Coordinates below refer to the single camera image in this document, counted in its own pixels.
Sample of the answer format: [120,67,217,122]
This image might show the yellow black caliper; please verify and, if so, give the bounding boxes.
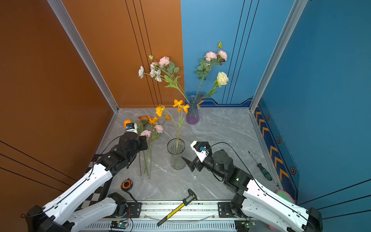
[157,188,198,227]

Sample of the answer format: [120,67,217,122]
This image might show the pink peony spray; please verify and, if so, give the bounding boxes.
[195,42,228,104]
[145,55,189,102]

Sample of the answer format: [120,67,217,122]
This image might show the left circuit board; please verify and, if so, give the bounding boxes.
[110,220,129,231]

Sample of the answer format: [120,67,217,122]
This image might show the checkerboard calibration plate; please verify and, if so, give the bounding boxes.
[75,154,111,211]

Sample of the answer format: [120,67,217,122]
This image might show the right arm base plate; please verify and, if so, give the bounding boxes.
[217,202,245,218]

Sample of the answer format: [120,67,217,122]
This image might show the small orange blossom stems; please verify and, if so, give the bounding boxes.
[147,115,172,125]

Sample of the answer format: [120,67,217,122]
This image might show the orange gerbera with leaf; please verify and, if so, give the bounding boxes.
[138,116,150,125]

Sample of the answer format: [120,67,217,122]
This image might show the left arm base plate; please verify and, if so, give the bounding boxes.
[106,202,143,219]

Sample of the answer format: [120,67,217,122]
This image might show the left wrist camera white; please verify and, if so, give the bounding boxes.
[125,122,138,134]

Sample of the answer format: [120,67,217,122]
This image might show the green handled screwdriver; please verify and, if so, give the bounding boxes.
[248,151,273,181]

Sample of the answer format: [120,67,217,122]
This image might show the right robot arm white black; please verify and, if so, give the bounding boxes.
[185,141,323,232]

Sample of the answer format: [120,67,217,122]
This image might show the plush toy white green pink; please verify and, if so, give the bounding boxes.
[269,189,296,230]

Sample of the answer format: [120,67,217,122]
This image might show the right circuit board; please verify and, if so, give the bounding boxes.
[234,220,256,232]

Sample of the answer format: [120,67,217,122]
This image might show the pink rose bundle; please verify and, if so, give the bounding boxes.
[140,123,164,179]

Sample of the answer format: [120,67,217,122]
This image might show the orange poppy flower stem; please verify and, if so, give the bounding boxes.
[155,100,190,152]

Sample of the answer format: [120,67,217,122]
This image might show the small white blossom spray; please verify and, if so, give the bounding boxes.
[138,61,188,101]

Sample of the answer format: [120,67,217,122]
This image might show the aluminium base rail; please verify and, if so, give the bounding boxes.
[79,200,269,232]

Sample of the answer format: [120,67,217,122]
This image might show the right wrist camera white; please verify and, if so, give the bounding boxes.
[190,141,209,162]

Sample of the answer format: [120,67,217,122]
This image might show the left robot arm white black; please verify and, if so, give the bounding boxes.
[23,130,148,232]

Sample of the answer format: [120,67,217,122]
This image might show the purple blue glass vase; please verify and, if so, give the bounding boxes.
[186,96,200,125]

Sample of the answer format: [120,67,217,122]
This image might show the cream rose with leaves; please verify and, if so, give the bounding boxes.
[202,72,229,99]

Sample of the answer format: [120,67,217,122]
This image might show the circuit board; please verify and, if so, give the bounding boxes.
[110,220,129,231]
[234,220,256,232]

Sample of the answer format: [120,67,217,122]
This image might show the orange black tape measure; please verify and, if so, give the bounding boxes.
[121,179,133,191]

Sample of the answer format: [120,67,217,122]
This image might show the clear grey glass vase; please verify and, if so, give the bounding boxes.
[167,138,186,170]

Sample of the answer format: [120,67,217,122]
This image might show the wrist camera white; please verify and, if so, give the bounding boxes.
[125,122,138,134]
[190,141,209,162]

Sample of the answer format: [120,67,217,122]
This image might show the orange rose with leaves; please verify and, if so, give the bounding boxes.
[123,119,137,169]

